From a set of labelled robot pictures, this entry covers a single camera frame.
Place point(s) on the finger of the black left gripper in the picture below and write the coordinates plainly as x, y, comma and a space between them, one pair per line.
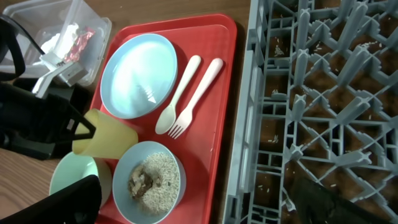
77, 127

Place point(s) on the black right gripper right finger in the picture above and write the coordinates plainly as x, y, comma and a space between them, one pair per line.
316, 204

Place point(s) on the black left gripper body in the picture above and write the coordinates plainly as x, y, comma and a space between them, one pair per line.
33, 126

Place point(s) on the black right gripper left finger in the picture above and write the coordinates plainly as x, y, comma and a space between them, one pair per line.
78, 203

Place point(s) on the yellow plastic cup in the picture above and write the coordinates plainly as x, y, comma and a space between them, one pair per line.
111, 139

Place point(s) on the red snack wrapper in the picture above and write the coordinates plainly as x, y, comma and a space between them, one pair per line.
79, 44

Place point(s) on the light blue rice bowl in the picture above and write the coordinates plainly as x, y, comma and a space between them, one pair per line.
129, 208

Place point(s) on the rice and food scraps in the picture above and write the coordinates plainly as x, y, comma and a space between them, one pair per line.
154, 183

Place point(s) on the black food waste tray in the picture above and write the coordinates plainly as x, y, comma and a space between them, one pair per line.
78, 96

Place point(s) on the clear plastic waste bin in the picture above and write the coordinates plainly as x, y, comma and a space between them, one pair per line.
43, 19

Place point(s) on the grey dishwasher rack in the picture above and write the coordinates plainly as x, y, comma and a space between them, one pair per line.
318, 100

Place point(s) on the mint green bowl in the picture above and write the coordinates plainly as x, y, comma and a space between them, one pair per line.
72, 168

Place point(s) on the white crumpled tissue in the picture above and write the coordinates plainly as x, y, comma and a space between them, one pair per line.
62, 48

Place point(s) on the light blue plate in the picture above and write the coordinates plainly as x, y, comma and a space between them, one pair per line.
139, 76

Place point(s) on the white plastic spoon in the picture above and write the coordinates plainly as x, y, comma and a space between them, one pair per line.
168, 115

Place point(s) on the red serving tray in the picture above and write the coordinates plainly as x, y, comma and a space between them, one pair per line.
198, 148

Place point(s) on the white plastic fork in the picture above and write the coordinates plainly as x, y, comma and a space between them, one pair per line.
186, 116

